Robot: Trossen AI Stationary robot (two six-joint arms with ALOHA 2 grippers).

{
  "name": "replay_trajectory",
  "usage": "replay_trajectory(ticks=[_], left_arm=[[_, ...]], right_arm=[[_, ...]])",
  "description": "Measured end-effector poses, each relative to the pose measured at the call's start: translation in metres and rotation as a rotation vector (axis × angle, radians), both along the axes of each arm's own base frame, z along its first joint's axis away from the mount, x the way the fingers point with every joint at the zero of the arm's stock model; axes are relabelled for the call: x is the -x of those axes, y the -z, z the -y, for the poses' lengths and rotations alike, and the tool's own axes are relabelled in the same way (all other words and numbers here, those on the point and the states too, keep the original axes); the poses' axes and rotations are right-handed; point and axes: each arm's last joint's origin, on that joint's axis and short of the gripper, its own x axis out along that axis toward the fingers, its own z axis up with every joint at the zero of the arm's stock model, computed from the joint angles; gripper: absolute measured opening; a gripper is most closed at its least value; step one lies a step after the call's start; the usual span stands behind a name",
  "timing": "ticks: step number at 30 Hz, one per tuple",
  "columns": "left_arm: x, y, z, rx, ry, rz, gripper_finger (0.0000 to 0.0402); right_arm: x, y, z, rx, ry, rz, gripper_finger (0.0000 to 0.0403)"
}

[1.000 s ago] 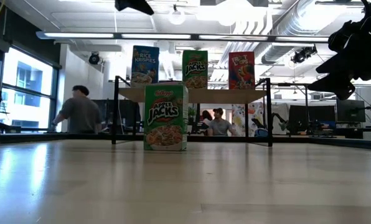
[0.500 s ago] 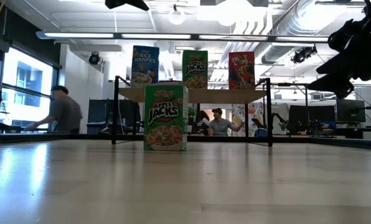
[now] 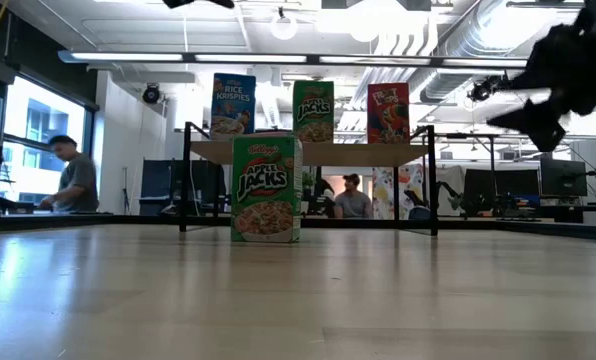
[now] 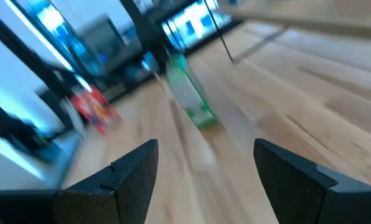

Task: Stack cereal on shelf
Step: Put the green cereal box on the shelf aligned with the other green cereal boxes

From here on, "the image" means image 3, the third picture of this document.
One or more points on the black background robot arm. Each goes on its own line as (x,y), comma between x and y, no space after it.
(450,197)

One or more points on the blue round object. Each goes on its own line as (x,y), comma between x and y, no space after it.
(420,214)

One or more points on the black round speaker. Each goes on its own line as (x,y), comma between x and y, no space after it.
(151,94)

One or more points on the green Apple Jacks cereal box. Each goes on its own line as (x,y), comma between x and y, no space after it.
(314,110)
(265,190)

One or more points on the person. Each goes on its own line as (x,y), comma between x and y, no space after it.
(353,205)
(78,180)

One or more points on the blue Rice Krispies cereal box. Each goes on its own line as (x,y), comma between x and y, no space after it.
(233,105)

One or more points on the black ceiling spotlight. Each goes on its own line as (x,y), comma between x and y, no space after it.
(480,91)

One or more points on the black table edge rail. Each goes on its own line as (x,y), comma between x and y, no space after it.
(103,221)

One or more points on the black computer monitor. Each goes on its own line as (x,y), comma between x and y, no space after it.
(500,182)
(563,177)
(203,180)

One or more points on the long white LED light bar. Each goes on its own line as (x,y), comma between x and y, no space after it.
(248,58)

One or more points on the large office window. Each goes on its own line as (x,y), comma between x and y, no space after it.
(53,125)

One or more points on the colourful patterned panel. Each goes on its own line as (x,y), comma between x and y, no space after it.
(410,182)

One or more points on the round white ceiling lamp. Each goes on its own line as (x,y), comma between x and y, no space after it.
(284,26)

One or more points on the red Froot Loops cereal box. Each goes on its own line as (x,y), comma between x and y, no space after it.
(388,115)

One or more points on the wooden shelf black metal frame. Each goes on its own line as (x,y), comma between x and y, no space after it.
(328,154)

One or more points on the silver ventilation duct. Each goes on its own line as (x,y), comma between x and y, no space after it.
(468,45)

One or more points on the black background rig frame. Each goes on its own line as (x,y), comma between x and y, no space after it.
(492,170)

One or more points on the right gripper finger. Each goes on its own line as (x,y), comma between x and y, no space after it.
(538,127)
(538,85)

